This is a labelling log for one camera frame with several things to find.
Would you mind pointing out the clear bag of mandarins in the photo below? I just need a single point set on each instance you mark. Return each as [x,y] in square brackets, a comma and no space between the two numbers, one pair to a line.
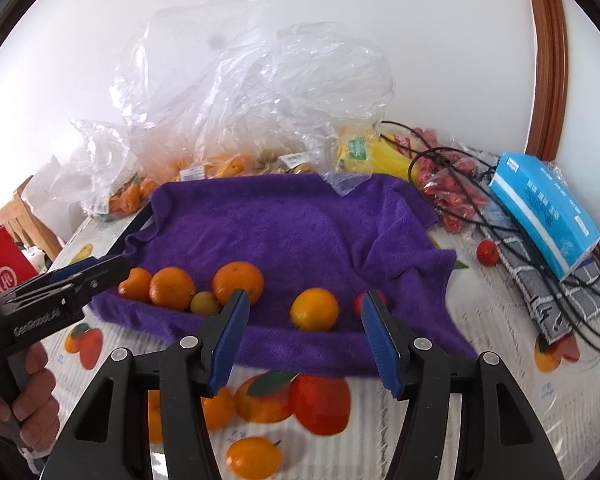
[115,180]

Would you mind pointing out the purple towel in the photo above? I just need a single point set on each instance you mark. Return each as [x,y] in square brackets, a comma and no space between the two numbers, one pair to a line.
[290,230]

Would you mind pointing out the fruit print tablecloth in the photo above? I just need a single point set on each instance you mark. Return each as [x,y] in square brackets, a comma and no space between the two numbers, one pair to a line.
[484,340]

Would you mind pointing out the grey checkered cloth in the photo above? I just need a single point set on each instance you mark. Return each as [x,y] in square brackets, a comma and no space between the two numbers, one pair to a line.
[544,305]

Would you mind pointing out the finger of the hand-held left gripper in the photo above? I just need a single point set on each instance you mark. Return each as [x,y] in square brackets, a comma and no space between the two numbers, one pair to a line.
[105,275]
[75,270]

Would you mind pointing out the person's left hand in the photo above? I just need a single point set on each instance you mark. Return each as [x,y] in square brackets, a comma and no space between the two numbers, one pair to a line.
[37,400]

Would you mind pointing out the small orange mandarin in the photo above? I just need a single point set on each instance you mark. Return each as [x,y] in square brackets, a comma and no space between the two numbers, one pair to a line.
[314,316]
[220,410]

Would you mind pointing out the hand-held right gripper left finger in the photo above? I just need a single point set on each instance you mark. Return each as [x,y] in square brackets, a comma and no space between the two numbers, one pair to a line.
[230,340]

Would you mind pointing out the small red fruit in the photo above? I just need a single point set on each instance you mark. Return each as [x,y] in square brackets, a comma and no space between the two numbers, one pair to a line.
[360,302]

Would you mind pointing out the bag of oranges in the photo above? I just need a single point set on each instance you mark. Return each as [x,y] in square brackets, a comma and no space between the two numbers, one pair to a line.
[230,166]

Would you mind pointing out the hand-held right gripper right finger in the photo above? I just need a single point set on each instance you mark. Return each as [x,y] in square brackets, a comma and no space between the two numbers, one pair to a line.
[382,345]

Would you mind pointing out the blue tissue box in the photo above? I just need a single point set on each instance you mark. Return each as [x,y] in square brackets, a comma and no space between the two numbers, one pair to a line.
[544,215]

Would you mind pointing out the red paper bag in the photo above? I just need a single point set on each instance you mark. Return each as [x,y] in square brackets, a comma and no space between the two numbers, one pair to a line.
[12,265]

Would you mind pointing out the white plastic bag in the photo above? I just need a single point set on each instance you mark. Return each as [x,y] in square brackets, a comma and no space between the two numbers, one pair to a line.
[55,185]

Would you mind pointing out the large clear plastic bag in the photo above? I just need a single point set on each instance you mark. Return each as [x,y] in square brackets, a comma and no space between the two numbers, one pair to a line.
[260,85]

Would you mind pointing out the bag of red tomatoes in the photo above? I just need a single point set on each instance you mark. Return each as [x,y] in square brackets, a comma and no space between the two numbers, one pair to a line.
[449,195]

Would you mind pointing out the wooden chair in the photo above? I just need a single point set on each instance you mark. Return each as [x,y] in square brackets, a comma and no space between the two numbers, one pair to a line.
[27,220]

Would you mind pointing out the yellow package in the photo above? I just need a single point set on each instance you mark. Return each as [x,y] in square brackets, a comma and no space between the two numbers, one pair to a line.
[360,152]

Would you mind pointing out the red cherry tomato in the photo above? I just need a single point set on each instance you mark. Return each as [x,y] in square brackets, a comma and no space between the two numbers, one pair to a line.
[488,251]

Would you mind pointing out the bag of brown kiwis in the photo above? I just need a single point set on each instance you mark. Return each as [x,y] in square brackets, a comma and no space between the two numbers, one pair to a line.
[290,162]

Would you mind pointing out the brown wooden door frame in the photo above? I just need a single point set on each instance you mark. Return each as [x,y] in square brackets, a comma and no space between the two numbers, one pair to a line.
[547,60]

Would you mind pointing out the small tan round fruit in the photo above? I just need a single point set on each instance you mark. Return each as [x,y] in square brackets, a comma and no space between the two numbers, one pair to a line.
[205,303]

